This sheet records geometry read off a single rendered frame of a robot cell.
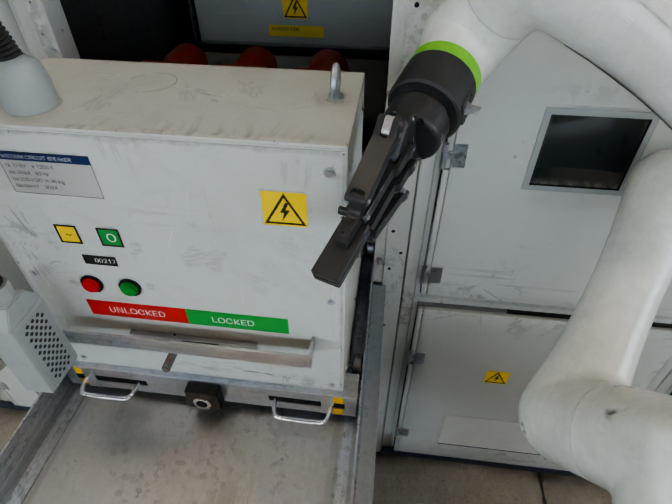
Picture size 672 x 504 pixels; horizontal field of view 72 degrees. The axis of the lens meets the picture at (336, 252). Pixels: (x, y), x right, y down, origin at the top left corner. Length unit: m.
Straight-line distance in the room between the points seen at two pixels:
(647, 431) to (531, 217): 0.50
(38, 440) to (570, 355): 0.88
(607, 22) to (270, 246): 0.45
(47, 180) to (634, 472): 0.75
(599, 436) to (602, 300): 0.21
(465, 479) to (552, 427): 1.14
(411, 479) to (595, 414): 1.20
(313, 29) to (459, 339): 0.95
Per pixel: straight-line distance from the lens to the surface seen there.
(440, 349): 1.26
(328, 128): 0.55
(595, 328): 0.76
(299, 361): 0.71
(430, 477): 1.80
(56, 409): 1.04
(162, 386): 0.94
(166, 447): 0.93
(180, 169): 0.58
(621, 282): 0.79
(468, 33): 0.61
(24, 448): 0.99
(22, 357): 0.80
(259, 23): 1.51
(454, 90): 0.56
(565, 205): 0.98
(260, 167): 0.54
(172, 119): 0.60
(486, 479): 1.84
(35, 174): 0.69
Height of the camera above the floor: 1.64
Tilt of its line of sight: 42 degrees down
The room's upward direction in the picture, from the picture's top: straight up
